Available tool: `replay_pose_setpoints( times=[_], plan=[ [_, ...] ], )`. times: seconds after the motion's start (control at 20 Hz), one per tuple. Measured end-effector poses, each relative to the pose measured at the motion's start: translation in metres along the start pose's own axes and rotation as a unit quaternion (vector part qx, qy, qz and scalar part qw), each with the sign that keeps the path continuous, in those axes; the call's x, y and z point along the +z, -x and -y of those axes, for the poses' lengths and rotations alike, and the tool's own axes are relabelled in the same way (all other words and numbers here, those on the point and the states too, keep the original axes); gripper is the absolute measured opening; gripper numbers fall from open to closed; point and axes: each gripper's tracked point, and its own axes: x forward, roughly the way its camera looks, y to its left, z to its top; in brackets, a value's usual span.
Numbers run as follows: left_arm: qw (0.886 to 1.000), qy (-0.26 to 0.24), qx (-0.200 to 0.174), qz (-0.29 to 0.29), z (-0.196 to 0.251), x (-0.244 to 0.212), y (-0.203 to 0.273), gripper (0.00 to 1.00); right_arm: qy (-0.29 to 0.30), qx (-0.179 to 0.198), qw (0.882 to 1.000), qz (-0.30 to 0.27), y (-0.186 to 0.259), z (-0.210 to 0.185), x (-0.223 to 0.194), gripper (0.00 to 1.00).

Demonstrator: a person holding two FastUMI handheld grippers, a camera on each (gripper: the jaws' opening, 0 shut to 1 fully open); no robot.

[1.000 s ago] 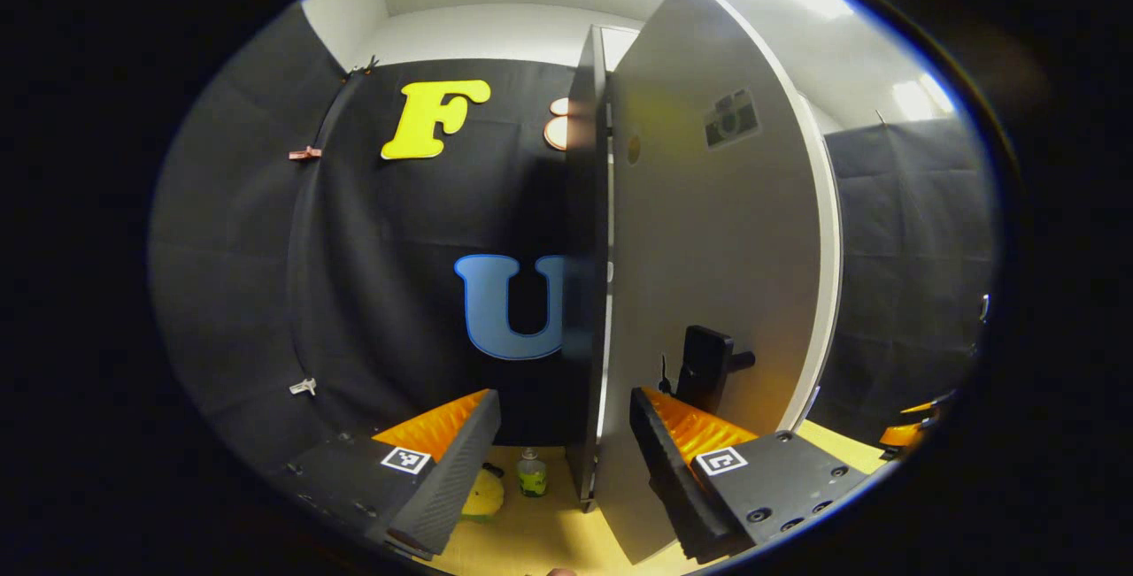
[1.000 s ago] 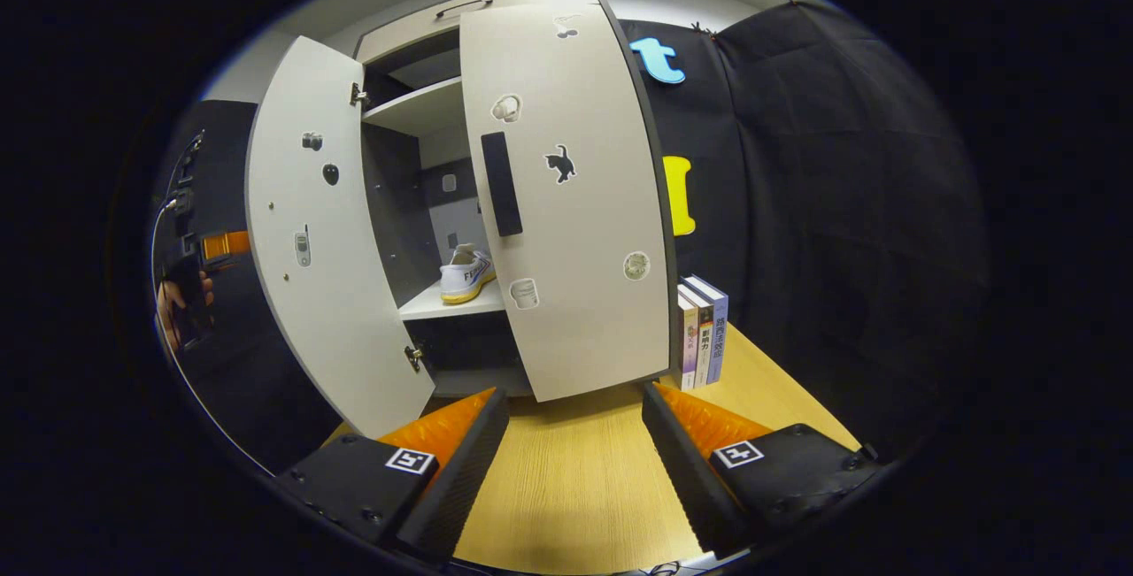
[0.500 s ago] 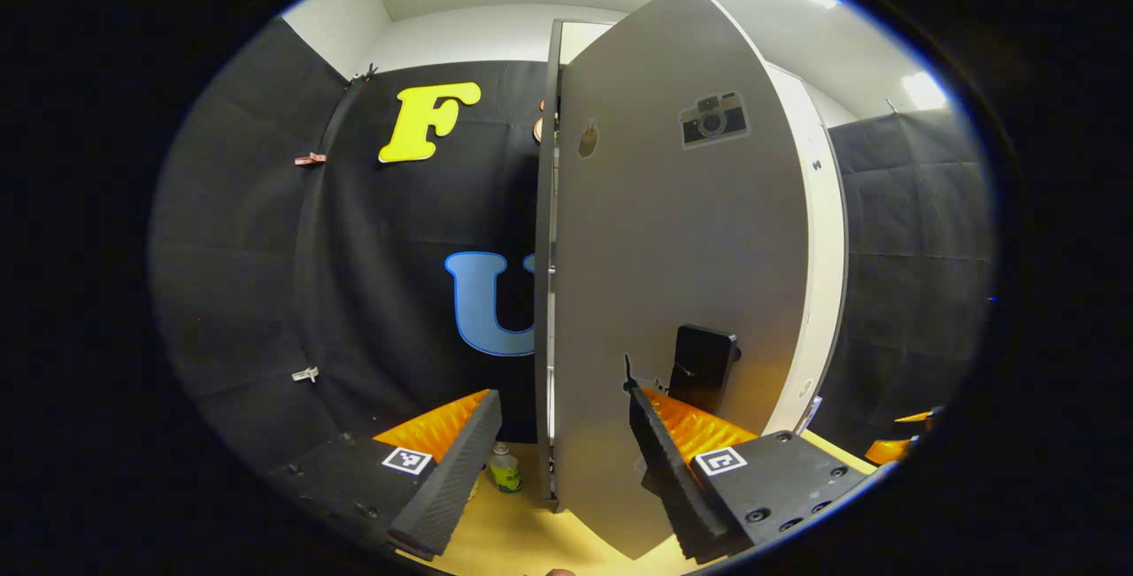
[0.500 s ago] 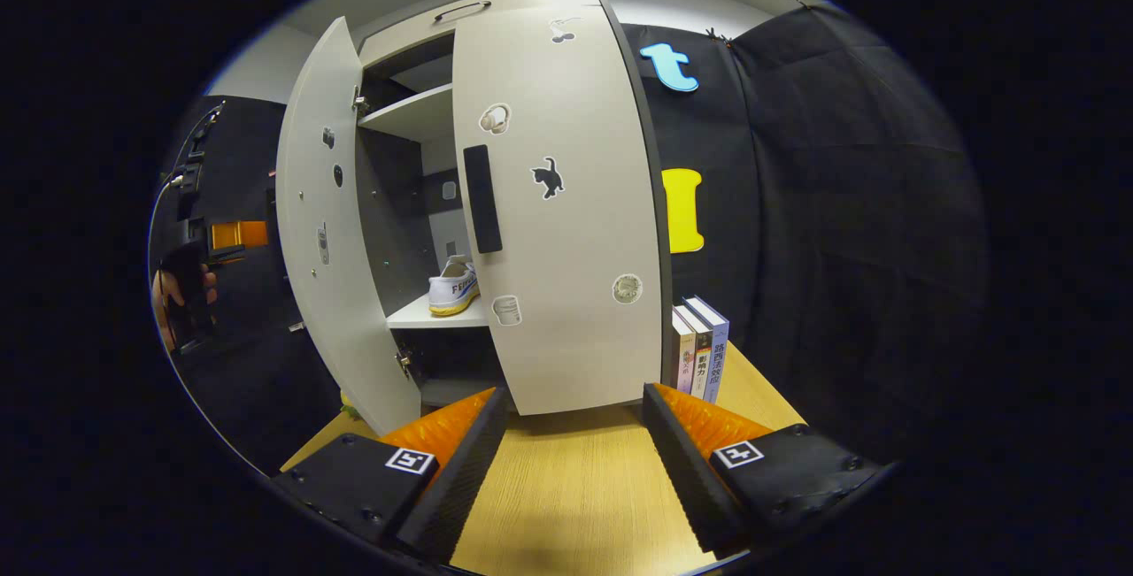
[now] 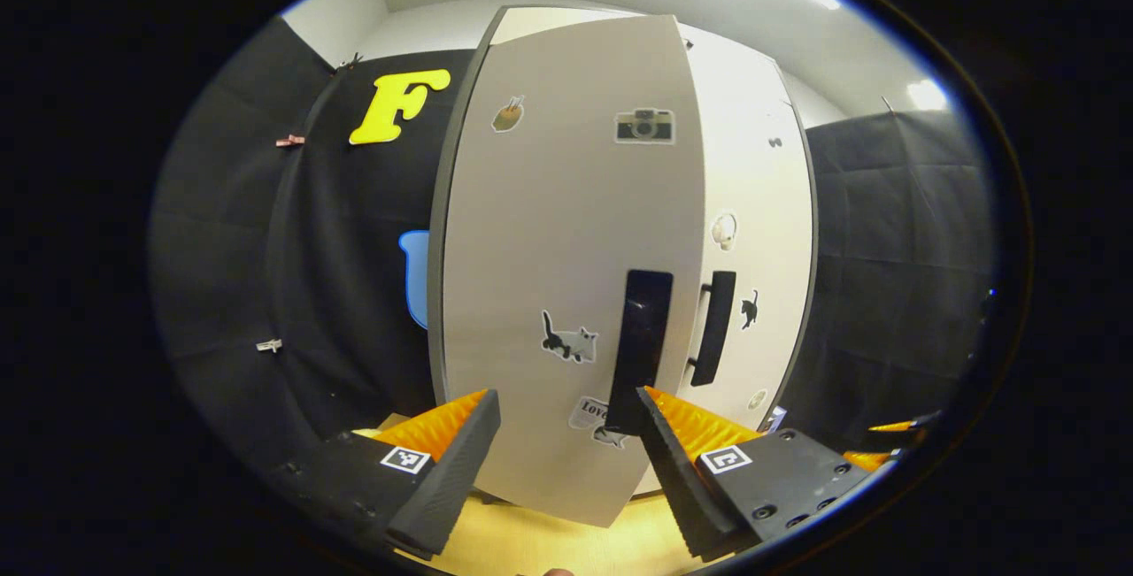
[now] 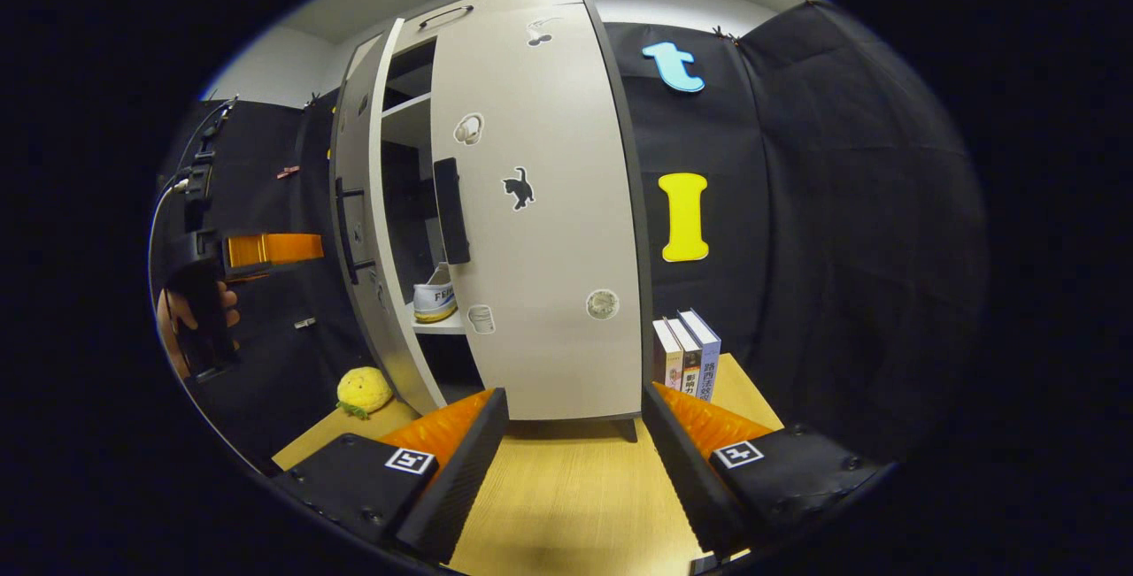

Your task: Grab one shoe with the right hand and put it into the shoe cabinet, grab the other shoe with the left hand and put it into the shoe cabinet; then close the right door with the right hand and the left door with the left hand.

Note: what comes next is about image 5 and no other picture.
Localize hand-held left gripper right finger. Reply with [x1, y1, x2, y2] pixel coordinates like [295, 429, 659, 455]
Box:
[633, 386, 890, 562]

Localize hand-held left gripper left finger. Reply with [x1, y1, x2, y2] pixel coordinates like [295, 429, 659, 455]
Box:
[283, 388, 503, 561]

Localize white grey shoe cabinet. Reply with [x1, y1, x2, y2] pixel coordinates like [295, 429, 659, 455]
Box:
[428, 5, 820, 528]

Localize white cabinet door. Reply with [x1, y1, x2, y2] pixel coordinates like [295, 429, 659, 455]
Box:
[677, 25, 815, 435]
[440, 14, 709, 528]

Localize black backdrop cloth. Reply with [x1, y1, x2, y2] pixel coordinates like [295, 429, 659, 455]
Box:
[150, 17, 479, 471]
[779, 107, 997, 453]

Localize small ceiling light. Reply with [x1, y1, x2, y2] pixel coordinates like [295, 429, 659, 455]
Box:
[907, 79, 950, 112]

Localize black door handle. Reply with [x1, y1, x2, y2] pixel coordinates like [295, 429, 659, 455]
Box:
[605, 269, 675, 435]
[689, 271, 737, 388]

